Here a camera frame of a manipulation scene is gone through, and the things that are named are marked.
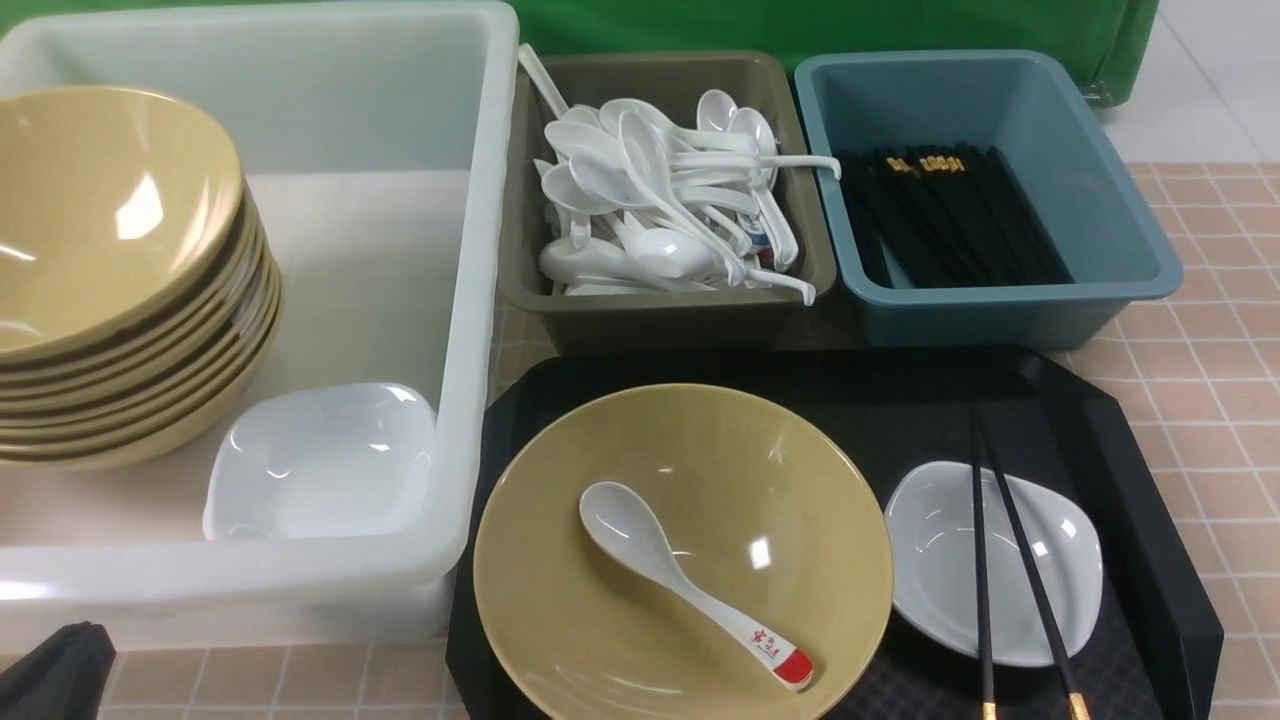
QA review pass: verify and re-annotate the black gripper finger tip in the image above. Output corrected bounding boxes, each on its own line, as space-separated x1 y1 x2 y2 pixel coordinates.
1 623 116 719

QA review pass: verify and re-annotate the white spoon red handle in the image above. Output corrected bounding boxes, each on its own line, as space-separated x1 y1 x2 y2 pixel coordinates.
579 480 815 692

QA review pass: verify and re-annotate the yellow noodle bowl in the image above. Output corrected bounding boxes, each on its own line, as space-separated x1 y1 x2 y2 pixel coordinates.
474 383 893 719

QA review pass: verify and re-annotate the white square dish in tub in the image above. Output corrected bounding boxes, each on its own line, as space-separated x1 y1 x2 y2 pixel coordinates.
202 382 436 541

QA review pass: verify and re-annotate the stack of yellow bowls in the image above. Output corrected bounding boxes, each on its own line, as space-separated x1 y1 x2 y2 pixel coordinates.
1 85 283 471

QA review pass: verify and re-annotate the pile of white spoons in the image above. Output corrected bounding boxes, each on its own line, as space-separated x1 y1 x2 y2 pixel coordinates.
517 44 842 305

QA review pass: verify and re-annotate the olive plastic spoon bin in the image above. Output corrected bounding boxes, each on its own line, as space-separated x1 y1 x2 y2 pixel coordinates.
497 50 808 355

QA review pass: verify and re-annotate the pile of black chopsticks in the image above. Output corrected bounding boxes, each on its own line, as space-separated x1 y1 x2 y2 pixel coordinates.
835 143 1075 290

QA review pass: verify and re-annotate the blue plastic chopstick bin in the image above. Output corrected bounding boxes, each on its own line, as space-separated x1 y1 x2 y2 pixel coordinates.
794 50 1184 350

